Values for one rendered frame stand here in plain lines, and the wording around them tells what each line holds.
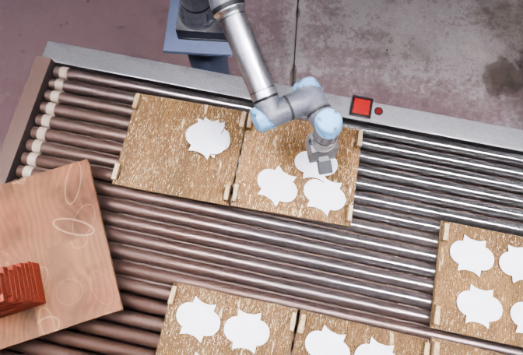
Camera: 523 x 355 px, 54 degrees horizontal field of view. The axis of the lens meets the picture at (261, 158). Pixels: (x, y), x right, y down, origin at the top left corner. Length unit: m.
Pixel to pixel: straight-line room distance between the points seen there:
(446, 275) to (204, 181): 0.86
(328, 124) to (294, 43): 1.70
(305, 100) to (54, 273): 0.93
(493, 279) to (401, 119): 0.62
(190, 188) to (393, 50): 1.73
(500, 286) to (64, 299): 1.37
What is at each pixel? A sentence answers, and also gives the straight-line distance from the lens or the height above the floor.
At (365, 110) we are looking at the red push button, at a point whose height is 0.93.
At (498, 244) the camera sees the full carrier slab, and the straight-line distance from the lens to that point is 1.90.
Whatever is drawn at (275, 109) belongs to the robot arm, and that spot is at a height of 1.33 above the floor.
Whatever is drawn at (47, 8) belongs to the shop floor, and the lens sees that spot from 3.45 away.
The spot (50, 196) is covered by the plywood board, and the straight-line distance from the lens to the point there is 1.79.
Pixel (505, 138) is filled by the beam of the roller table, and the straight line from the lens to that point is 2.04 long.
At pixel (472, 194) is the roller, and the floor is 0.92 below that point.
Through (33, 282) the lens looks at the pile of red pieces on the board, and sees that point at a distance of 1.70.
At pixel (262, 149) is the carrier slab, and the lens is 1.81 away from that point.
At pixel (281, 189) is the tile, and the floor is 0.94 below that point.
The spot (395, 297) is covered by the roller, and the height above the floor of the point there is 0.92.
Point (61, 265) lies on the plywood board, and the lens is 1.74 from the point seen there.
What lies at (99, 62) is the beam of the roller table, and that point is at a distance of 2.07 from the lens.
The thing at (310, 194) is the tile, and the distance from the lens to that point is 1.76.
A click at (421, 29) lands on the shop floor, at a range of 3.25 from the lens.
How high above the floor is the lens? 2.65
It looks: 72 degrees down
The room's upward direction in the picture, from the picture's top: 1 degrees counter-clockwise
